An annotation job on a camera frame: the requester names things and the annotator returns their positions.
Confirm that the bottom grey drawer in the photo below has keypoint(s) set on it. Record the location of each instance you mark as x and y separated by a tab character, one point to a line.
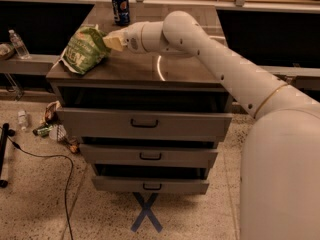
150	185

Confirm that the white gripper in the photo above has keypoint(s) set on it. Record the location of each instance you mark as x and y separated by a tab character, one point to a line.
132	39

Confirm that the checkered cup on floor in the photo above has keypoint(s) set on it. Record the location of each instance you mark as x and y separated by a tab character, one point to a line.
58	133

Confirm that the top grey drawer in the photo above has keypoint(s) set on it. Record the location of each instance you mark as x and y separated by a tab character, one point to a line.
148	125

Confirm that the grey drawer cabinet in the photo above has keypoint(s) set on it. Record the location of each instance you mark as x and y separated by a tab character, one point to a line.
143	82

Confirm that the blue soda can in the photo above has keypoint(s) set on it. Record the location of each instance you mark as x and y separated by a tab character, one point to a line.
121	12

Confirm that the blue tape cross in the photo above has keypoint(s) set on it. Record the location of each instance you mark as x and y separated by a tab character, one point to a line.
146	212

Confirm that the green jalapeno chip bag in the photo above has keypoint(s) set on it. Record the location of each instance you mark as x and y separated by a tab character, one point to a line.
85	50

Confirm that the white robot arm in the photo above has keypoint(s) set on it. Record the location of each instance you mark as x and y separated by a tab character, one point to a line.
280	164

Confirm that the black stand leg left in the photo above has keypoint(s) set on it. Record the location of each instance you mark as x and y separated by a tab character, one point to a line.
5	139

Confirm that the middle grey drawer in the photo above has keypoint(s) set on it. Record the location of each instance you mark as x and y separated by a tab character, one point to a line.
149	156

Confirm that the clear water bottle on ledge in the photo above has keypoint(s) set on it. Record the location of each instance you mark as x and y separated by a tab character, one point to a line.
19	45

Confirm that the small water bottle on floor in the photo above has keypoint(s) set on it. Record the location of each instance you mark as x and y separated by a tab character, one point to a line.
23	120

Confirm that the grey drawer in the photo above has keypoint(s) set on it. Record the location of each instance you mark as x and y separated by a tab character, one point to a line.
148	125
149	156
150	185

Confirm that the snack bag on floor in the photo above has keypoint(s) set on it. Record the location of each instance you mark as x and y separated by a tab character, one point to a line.
50	114

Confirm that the green can on floor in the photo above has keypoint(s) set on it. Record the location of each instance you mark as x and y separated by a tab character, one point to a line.
42	131

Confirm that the bowl on left ledge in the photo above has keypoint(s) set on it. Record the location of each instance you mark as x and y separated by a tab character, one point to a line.
6	51

